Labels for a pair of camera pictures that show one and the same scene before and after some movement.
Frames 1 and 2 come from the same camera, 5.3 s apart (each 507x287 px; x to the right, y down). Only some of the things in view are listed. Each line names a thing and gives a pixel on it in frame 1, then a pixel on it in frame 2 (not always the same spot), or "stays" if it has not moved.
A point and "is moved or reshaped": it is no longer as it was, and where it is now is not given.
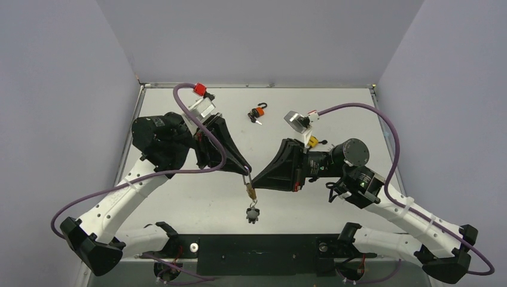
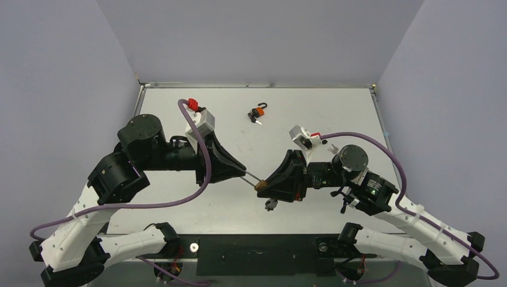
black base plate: [256, 254] stays
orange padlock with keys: [257, 112] stays
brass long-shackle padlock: [249, 186] is moved or reshaped
